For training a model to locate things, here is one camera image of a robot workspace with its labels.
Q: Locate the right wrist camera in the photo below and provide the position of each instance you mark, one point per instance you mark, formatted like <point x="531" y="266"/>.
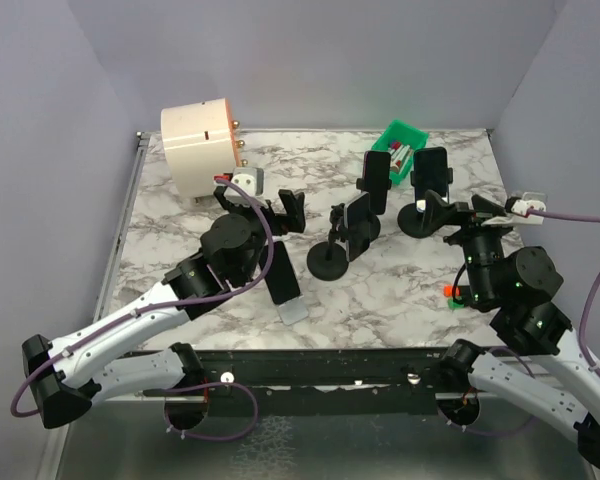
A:
<point x="521" y="203"/>

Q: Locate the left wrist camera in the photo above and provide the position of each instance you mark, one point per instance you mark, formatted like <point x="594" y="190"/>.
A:
<point x="249" y="179"/>

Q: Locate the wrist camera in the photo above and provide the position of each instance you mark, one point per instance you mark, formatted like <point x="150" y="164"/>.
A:
<point x="249" y="179"/>
<point x="521" y="203"/>

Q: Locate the black phone stand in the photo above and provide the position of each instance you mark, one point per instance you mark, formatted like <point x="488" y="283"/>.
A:
<point x="372" y="225"/>
<point x="326" y="260"/>

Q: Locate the orange capped marker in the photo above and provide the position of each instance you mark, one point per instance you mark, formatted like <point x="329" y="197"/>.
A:
<point x="458" y="291"/>

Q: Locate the cream cylindrical box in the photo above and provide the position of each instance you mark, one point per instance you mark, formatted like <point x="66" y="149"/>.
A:
<point x="199" y="144"/>

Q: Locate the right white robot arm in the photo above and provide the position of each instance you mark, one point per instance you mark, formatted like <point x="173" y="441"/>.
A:
<point x="519" y="289"/>

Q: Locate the green plastic bin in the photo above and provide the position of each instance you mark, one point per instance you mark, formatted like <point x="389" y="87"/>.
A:
<point x="401" y="141"/>

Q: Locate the silver edged black phone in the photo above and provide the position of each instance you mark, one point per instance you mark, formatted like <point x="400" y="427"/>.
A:
<point x="357" y="226"/>

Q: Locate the green capped marker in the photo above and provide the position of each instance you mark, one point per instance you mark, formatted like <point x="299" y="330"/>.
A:
<point x="452" y="304"/>

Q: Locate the black mounting rail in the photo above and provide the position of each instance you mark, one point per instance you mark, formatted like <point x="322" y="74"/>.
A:
<point x="331" y="381"/>

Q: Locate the rear right black phone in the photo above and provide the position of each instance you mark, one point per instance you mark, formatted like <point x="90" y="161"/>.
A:
<point x="431" y="172"/>

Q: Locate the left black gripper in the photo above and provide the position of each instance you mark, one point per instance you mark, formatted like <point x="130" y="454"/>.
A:
<point x="293" y="222"/>

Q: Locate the purple edged black phone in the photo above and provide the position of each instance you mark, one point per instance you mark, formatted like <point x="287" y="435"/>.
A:
<point x="375" y="179"/>

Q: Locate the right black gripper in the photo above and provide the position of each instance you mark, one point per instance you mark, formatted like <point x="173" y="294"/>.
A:
<point x="437" y="213"/>

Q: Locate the black phone on silver stand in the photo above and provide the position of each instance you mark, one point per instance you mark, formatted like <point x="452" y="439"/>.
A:
<point x="281" y="280"/>

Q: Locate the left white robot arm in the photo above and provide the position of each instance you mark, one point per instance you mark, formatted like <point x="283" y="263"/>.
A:
<point x="69" y="375"/>

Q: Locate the rear right phone stand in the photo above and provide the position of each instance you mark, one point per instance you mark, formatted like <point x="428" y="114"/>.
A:
<point x="409" y="220"/>

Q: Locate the silver flat phone stand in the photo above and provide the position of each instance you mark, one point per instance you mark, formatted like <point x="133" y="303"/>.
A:
<point x="293" y="311"/>

